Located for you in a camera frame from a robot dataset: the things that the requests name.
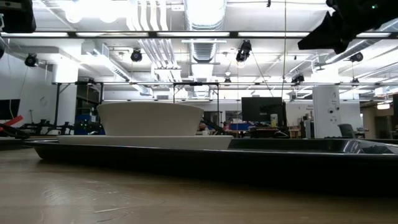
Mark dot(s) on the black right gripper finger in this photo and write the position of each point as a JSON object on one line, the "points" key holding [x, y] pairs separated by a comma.
{"points": [[342, 46], [321, 35]]}

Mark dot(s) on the beige bowl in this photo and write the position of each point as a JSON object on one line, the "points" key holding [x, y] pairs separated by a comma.
{"points": [[150, 119]]}

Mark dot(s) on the white round plate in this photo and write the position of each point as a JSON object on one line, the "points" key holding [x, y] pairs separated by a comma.
{"points": [[149, 142]]}

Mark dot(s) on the black plastic serving tray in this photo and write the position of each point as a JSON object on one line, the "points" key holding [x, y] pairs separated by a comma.
{"points": [[248, 165]]}

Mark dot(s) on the black ceiling spot lamp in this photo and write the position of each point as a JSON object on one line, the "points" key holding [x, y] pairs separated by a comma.
{"points": [[244, 51], [298, 78], [356, 57], [31, 60], [136, 55]]}

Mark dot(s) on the white pillar cabinet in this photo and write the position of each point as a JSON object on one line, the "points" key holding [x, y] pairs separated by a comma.
{"points": [[326, 105]]}

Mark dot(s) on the dark office chair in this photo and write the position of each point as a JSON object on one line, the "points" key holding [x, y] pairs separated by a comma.
{"points": [[345, 130]]}

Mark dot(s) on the black overhead light bar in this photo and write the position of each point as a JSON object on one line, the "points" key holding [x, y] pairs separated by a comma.
{"points": [[233, 34]]}

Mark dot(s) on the black computer monitor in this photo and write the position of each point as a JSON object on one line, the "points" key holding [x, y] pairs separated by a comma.
{"points": [[261, 110]]}

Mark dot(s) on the white container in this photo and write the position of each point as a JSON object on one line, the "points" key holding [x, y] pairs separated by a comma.
{"points": [[274, 120]]}

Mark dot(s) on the small black ceiling lamp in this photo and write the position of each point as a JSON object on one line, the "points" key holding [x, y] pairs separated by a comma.
{"points": [[227, 80]]}

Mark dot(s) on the small blue box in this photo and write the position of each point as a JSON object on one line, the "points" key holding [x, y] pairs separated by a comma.
{"points": [[239, 126]]}

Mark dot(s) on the dark shelf rack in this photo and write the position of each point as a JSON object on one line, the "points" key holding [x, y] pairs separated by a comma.
{"points": [[88, 96]]}

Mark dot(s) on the black background machinery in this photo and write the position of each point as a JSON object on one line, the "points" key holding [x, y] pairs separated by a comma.
{"points": [[43, 127]]}

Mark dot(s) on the red bar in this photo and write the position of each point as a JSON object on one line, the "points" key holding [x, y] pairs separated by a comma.
{"points": [[12, 122]]}

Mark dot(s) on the glowing wall light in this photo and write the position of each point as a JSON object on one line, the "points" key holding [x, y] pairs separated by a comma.
{"points": [[383, 106]]}

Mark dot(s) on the silver ventilation duct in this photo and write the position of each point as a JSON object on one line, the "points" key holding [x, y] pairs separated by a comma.
{"points": [[205, 15]]}

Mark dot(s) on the black stand frame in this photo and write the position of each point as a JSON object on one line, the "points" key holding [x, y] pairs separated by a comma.
{"points": [[196, 83]]}

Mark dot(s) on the black wall screen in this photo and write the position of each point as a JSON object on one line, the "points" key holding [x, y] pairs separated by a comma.
{"points": [[9, 109]]}

